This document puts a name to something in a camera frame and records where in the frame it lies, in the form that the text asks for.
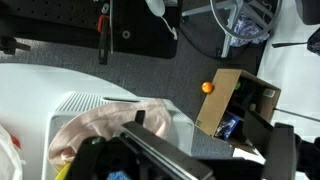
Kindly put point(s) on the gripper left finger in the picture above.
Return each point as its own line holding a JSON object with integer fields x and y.
{"x": 160, "y": 150}

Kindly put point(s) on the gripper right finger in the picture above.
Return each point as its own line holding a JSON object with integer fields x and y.
{"x": 280, "y": 150}

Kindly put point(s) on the blue soft item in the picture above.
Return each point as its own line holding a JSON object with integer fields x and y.
{"x": 118, "y": 175}

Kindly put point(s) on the pink cloth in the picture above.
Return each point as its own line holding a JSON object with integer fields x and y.
{"x": 106, "y": 116}

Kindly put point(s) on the yellow toy item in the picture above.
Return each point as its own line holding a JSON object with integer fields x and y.
{"x": 63, "y": 172}

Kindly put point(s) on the white plastic container box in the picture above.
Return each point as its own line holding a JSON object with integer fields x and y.
{"x": 76, "y": 103}

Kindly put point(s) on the blue packet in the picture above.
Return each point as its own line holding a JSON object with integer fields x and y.
{"x": 228, "y": 125}

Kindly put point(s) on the green ball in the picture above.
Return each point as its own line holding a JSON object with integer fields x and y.
{"x": 237, "y": 85}

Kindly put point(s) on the orange ball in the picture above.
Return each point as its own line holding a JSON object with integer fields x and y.
{"x": 207, "y": 87}

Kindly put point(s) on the brown cardboard box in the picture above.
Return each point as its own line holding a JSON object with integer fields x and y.
{"x": 220, "y": 96}

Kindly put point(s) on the thin black rod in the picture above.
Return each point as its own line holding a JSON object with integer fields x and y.
{"x": 290, "y": 44}

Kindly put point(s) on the blue patterned fabric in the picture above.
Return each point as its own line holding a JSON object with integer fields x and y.
{"x": 248, "y": 30}

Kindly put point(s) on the white plastic bag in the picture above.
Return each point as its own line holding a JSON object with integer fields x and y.
{"x": 8, "y": 156}

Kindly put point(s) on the black perforated platform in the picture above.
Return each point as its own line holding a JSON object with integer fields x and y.
{"x": 50, "y": 20}

